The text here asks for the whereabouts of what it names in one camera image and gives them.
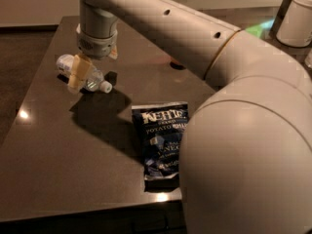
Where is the clear blue plastic bottle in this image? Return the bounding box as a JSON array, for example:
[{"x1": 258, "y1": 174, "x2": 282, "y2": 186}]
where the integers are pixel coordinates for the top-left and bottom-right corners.
[{"x1": 57, "y1": 55, "x2": 113, "y2": 94}]

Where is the blue Kettle chip bag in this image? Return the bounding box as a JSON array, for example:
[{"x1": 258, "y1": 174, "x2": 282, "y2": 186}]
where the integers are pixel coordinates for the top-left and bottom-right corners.
[{"x1": 132, "y1": 101, "x2": 189, "y2": 180}]

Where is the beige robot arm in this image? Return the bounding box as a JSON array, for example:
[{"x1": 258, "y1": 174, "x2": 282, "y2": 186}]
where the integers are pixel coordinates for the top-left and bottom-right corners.
[{"x1": 80, "y1": 0, "x2": 312, "y2": 234}]

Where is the white cylindrical container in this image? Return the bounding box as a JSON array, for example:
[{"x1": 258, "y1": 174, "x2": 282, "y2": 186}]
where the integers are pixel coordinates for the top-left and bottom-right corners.
[{"x1": 276, "y1": 0, "x2": 312, "y2": 48}]

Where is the dark panel behind container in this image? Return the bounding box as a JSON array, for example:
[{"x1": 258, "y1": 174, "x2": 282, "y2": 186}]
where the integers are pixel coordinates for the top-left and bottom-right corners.
[{"x1": 269, "y1": 0, "x2": 292, "y2": 38}]

